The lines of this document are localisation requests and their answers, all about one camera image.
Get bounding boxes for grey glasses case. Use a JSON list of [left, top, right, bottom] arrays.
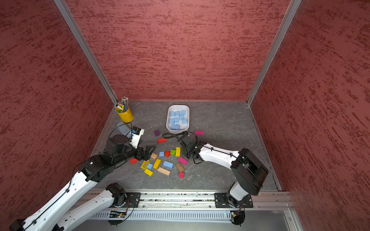
[[117, 122, 132, 138]]

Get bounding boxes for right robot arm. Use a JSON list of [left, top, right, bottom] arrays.
[[180, 137, 269, 208]]

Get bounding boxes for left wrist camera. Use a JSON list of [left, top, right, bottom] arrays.
[[130, 126, 145, 149]]

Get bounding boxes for tan block left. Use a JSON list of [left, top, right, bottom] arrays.
[[151, 153, 158, 160]]

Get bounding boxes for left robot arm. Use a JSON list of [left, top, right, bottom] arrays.
[[9, 135, 156, 231]]

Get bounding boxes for red block left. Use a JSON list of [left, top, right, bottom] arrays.
[[130, 158, 138, 165]]

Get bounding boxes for tan long block bottom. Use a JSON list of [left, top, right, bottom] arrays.
[[158, 167, 171, 176]]

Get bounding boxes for pencils in bucket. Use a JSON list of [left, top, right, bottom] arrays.
[[116, 97, 129, 113]]

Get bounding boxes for yellow upright block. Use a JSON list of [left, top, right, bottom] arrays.
[[175, 147, 181, 157]]

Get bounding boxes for dark wood block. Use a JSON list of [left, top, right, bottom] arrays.
[[175, 162, 185, 172]]

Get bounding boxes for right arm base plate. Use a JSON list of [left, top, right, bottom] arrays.
[[214, 193, 253, 209]]

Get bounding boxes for yellow block bottom left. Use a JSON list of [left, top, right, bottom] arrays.
[[144, 169, 153, 177]]

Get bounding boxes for long blue block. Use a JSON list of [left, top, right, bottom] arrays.
[[171, 124, 180, 130]]

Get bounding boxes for white plastic tub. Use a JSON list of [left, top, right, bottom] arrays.
[[166, 105, 190, 134]]

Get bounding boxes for magenta block centre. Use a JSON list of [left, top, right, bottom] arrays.
[[178, 157, 188, 166]]

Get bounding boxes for red long block upper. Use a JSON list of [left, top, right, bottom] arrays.
[[158, 138, 167, 144]]

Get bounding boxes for yellow pencil bucket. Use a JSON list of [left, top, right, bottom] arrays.
[[116, 105, 134, 123]]

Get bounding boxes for yellow long block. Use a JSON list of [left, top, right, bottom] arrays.
[[153, 159, 161, 169]]

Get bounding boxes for striped yellow block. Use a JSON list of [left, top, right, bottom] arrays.
[[140, 160, 150, 170]]

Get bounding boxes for aluminium front rail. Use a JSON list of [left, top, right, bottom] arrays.
[[62, 190, 294, 210]]

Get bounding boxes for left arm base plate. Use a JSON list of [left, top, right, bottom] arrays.
[[122, 192, 142, 208]]

